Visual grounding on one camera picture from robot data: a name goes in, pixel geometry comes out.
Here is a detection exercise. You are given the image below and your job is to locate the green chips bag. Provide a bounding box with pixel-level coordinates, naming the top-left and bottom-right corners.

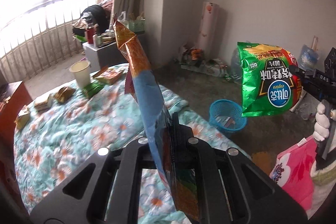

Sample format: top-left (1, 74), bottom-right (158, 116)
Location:
top-left (238, 42), bottom-right (302, 117)

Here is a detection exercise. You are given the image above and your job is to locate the blue orange snack bag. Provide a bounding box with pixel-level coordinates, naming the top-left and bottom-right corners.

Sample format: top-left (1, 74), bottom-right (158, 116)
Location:
top-left (113, 16), bottom-right (199, 221)

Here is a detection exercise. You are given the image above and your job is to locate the blue mesh trash basket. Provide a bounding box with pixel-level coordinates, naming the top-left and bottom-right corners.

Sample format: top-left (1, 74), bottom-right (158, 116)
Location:
top-left (209, 100), bottom-right (247, 138)

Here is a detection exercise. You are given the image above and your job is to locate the white gloved right hand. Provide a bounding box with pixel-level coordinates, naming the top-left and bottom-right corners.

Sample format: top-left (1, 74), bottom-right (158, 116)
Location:
top-left (313, 102), bottom-right (330, 142)

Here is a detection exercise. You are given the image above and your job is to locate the blue jug on dispenser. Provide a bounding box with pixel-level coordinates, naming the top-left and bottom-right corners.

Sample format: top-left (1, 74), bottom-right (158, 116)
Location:
top-left (297, 44), bottom-right (319, 71)

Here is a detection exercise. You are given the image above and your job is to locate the water dispenser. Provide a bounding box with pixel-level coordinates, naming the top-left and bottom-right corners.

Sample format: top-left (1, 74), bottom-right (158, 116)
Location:
top-left (289, 90), bottom-right (319, 122)

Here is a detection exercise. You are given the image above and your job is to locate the white knit sleeve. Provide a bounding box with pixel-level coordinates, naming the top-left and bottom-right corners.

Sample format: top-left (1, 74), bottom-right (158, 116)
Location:
top-left (306, 153), bottom-right (335, 223)

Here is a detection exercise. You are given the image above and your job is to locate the empty blue water jug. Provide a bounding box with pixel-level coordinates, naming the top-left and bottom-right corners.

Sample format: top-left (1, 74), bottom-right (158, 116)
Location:
top-left (230, 48), bottom-right (242, 84)

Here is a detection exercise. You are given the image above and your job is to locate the floral quilt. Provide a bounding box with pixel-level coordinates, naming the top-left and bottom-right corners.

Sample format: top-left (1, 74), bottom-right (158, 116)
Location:
top-left (14, 64), bottom-right (251, 223)

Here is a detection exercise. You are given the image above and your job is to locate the small beige snack packet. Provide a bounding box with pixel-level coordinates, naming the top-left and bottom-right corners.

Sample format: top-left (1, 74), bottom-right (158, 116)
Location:
top-left (34, 93), bottom-right (52, 111)

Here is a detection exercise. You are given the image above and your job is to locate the yellow snack packet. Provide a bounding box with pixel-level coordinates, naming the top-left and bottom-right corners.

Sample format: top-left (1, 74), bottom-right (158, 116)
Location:
top-left (53, 86), bottom-right (76, 104)

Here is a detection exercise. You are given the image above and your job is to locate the green wrapper under cup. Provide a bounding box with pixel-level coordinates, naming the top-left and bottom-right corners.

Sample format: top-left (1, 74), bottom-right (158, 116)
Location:
top-left (81, 81), bottom-right (105, 99)

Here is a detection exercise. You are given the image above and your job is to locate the rolled wallpaper tube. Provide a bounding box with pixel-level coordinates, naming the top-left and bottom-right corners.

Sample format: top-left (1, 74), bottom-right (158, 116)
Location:
top-left (197, 2), bottom-right (219, 56)

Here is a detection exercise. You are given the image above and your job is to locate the clutter pile on floor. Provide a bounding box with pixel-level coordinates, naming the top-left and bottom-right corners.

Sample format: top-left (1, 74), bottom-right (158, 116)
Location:
top-left (178, 46), bottom-right (228, 78)

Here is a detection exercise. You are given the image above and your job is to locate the red brown wooden box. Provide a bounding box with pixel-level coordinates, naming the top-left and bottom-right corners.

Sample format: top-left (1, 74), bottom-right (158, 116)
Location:
top-left (1, 81), bottom-right (33, 148)

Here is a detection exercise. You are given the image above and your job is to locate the orange green snack box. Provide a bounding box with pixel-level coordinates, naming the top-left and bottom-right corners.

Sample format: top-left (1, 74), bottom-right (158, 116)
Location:
top-left (92, 67), bottom-right (123, 85)

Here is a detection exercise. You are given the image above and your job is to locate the white paper cup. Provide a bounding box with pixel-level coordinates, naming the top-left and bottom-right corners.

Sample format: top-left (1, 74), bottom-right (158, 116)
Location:
top-left (69, 60), bottom-right (91, 89)

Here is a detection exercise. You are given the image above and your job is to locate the dark grey cabinet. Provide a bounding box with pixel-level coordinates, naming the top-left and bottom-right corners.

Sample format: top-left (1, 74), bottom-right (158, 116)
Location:
top-left (83, 42), bottom-right (127, 73)

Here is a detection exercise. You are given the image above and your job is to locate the metal balcony railing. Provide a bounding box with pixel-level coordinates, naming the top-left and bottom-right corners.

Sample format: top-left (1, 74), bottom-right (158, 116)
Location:
top-left (1, 15), bottom-right (82, 83)

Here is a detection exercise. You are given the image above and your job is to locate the green plastic basket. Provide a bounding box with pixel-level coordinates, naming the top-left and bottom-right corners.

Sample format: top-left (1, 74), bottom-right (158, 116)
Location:
top-left (128, 19), bottom-right (145, 33)

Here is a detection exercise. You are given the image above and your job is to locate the black bag on cabinet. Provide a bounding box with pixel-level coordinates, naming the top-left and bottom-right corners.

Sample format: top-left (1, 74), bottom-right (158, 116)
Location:
top-left (80, 5), bottom-right (110, 33)

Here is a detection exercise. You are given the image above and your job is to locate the white plastic jug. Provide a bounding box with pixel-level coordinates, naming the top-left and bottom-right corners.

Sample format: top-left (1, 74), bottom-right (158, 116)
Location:
top-left (117, 11), bottom-right (127, 26)

